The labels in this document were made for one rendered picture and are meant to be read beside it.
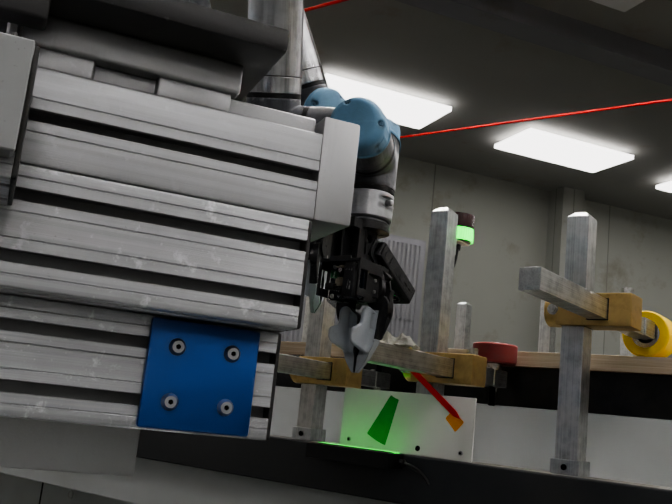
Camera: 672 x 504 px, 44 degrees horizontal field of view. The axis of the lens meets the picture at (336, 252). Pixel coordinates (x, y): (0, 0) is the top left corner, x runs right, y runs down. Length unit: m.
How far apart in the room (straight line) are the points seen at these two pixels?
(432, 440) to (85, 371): 0.83
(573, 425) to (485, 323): 8.05
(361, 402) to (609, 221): 9.18
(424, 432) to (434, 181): 7.92
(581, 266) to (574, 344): 0.12
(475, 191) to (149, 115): 8.90
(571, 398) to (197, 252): 0.79
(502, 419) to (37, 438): 1.02
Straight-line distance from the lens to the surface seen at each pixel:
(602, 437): 1.52
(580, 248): 1.34
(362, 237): 1.17
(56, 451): 0.76
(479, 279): 9.36
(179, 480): 1.81
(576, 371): 1.31
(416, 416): 1.42
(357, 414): 1.49
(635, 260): 10.73
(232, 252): 0.65
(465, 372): 1.38
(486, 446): 1.61
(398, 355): 1.25
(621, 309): 1.29
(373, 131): 1.08
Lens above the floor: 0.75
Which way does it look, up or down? 11 degrees up
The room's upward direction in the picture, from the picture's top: 6 degrees clockwise
